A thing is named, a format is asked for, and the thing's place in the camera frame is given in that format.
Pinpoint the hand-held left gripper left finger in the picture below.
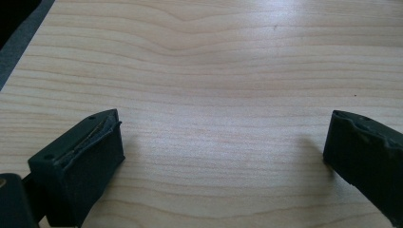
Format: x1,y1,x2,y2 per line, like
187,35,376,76
28,108,126,228

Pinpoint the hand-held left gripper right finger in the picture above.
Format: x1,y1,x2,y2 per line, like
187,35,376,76
322,109,403,228

